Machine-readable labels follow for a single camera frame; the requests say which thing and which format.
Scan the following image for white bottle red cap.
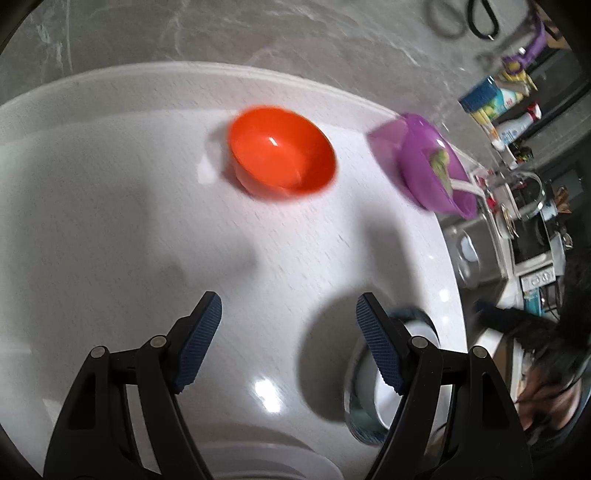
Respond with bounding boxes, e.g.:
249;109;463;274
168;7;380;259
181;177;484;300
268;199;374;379
492;104;542;149

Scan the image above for black handled scissors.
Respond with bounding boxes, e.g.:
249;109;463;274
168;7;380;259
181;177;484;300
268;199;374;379
427;0;502;41

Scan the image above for purple bowl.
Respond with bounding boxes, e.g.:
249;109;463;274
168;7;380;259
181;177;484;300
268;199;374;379
368;113;478;220

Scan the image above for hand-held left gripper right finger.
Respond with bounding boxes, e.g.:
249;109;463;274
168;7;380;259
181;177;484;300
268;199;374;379
355;292;536;480

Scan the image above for steel faucet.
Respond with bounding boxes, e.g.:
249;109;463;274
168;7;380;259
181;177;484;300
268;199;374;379
485;168;544;217

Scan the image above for person's right hand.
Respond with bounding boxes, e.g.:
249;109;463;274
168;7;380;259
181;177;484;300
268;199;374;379
519;369;583;430

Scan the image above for orange bowl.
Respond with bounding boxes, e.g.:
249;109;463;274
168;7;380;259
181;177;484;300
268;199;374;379
228;106;338;197

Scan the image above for large round white plate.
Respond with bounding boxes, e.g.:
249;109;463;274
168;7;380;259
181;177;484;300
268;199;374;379
182;422;354;480

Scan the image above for purple brush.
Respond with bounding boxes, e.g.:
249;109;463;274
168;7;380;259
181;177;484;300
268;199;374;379
501;9;551;77

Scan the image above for steel sink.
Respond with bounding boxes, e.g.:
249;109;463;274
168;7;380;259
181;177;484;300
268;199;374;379
443;217;513;289

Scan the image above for blue can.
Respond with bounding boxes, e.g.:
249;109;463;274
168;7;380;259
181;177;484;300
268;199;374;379
458;76;502;114

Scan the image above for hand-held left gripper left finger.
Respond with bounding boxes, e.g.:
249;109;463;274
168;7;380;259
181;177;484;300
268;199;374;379
44;291;223;480

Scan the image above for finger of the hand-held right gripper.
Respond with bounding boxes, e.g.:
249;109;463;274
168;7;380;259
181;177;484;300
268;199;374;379
475;300;527;335

